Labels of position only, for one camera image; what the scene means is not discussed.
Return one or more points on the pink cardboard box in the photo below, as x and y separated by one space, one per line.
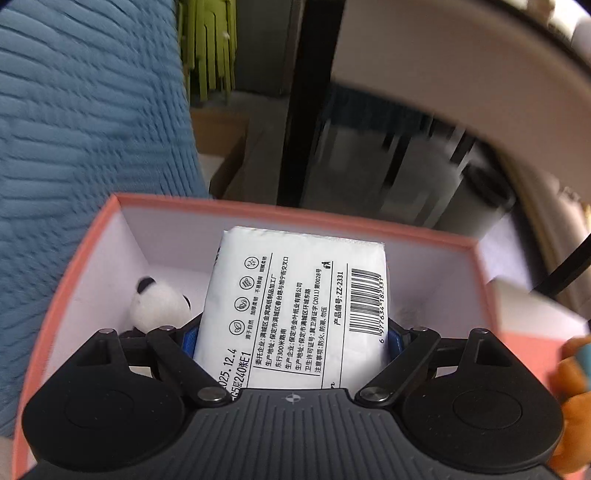
194 339

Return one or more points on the white table with black top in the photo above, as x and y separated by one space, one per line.
445 115

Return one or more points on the panda plush toy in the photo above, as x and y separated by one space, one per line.
155 304

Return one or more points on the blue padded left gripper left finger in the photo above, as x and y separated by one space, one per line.
196 387

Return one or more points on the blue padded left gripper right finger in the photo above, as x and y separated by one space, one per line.
412 351

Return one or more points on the white tissue pack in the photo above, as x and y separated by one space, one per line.
294 311

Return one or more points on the blue fabric chair back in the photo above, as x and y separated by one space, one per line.
92 103

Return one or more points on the orange plush toy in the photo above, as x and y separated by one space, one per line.
570 383

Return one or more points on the green plastic stools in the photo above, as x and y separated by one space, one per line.
207 32

